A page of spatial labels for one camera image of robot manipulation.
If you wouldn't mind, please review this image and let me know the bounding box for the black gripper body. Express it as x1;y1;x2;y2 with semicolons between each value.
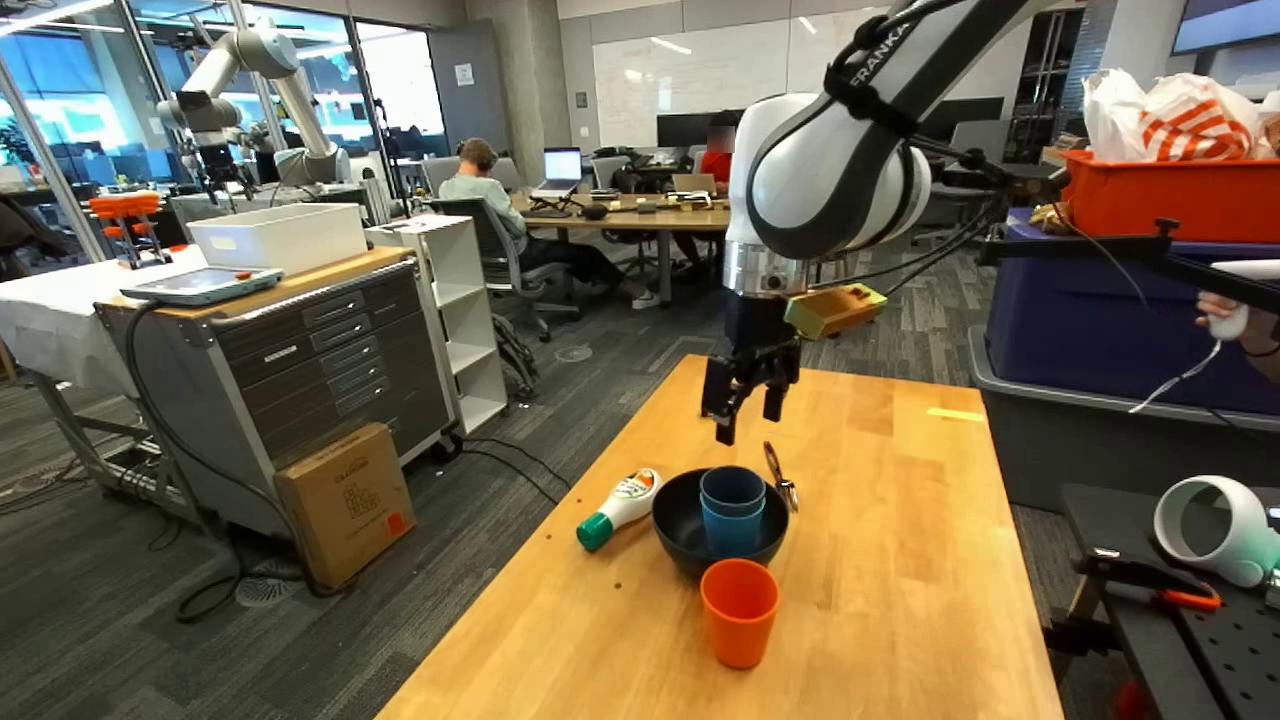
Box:
725;297;800;389

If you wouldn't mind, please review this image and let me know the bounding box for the light blue plastic cup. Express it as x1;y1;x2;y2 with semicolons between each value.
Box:
698;494;762;557

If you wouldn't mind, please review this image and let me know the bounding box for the orange plastic cup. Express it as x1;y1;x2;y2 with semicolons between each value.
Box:
698;557;781;671

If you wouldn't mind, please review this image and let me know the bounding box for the dark teal plastic cup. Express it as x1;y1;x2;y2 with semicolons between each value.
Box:
698;464;762;515

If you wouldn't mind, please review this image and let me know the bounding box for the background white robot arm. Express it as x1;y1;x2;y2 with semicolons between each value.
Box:
166;24;340;182

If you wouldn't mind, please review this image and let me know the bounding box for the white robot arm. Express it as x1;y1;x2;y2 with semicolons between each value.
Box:
698;0;1028;444

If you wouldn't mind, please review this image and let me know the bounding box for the black bowl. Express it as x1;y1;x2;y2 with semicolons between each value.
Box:
650;469;791;578

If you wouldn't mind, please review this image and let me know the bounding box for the white bottle green cap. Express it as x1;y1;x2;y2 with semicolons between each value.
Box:
575;469;664;551

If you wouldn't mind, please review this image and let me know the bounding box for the wooden office desk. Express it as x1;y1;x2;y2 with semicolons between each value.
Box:
515;187;727;299

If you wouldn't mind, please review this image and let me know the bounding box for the person in red shirt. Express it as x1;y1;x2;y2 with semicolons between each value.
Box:
698;128;733;192

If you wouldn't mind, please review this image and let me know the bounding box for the open laptop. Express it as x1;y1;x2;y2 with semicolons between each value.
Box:
533;146;582;196

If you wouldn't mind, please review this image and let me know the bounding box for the white shelf unit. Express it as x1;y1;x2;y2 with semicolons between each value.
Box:
383;212;507;431

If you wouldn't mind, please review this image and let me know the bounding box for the person in blue hoodie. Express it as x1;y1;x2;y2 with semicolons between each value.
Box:
434;131;533;254

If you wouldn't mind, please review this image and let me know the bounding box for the cardboard box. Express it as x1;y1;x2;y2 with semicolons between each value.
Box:
281;423;417;590

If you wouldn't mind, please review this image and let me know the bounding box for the orange bin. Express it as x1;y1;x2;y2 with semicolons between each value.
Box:
1058;150;1280;244

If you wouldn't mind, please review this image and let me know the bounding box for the grey drawer cabinet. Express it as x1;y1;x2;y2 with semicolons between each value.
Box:
94;247;460;537

